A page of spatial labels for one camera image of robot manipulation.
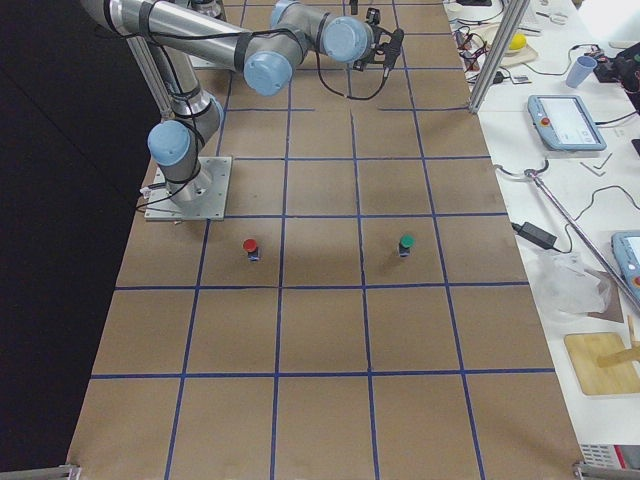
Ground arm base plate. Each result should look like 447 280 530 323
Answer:
190 55 233 71
144 157 233 221

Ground blue plastic cup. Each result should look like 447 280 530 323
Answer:
565 55 598 88

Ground wooden cutting board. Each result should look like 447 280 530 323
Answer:
564 332 639 396

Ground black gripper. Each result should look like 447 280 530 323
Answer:
349 0 381 25
352 27 393 71

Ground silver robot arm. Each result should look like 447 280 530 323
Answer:
186 0 227 21
81 1 404 221

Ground clear plastic bag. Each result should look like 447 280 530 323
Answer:
525 251 616 322

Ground black power adapter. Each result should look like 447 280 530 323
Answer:
511 222 557 250

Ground blue teach pendant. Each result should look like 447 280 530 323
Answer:
527 95 607 152
611 230 640 309

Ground yellow lemon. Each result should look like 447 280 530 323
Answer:
508 33 527 53

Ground aluminium frame post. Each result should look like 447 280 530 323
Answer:
468 0 529 114

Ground green push button switch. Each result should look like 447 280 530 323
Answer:
398 234 415 258

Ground red push button switch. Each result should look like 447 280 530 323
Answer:
242 238 261 262

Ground metal walking cane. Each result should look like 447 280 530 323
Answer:
494 157 639 310

